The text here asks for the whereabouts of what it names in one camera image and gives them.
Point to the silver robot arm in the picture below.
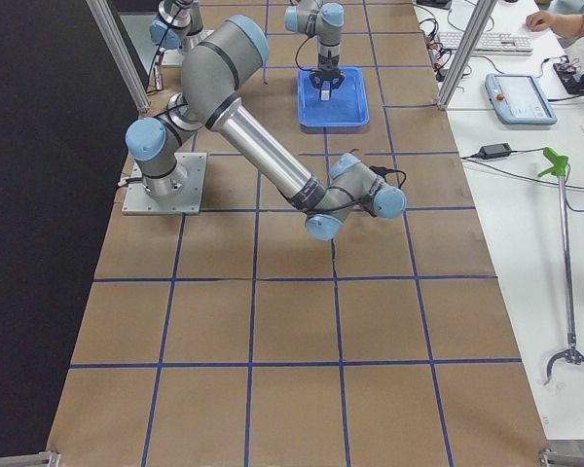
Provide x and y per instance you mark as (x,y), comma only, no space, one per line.
(178,26)
(211,74)

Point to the aluminium frame post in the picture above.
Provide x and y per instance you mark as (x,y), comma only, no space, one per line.
(469,40)

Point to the blue teach pendant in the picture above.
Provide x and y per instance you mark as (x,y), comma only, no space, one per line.
(518,99)

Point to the white keyboard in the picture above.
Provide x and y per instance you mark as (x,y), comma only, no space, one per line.
(490,43)

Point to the person hand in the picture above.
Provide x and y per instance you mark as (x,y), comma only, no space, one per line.
(540,21)

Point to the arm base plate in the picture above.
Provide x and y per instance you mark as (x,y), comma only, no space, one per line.
(178,193)

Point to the black power adapter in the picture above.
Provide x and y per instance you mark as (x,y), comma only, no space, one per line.
(495,151)

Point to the green grabber tool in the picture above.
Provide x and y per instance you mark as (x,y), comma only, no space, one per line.
(558,169)

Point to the blue plastic tray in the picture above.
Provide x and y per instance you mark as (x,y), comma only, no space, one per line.
(347,106)

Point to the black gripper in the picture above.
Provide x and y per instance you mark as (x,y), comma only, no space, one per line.
(327,64)

